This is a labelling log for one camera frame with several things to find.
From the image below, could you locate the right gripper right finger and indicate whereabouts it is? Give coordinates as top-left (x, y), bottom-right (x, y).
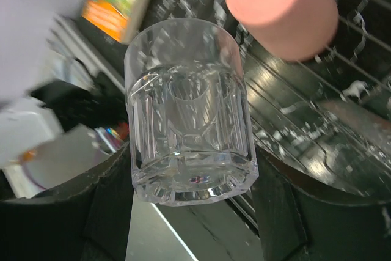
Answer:
top-left (251, 147), bottom-right (390, 260)

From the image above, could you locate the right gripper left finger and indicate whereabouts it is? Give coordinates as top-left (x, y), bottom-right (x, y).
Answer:
top-left (1, 143), bottom-right (134, 260)

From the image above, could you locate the black wire dish rack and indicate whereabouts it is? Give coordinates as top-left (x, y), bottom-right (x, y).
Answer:
top-left (235, 0), bottom-right (391, 182)

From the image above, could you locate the clear plastic tumbler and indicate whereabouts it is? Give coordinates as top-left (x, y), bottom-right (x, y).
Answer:
top-left (124, 18), bottom-right (258, 206)

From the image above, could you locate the pink plastic cup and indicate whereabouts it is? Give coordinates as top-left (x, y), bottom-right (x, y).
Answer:
top-left (225, 0), bottom-right (338, 61)

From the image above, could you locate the clear glass bowl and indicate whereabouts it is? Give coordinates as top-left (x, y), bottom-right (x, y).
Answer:
top-left (313, 100), bottom-right (390, 200)

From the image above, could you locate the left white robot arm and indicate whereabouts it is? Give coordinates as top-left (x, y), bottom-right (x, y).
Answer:
top-left (1, 0), bottom-right (84, 168)

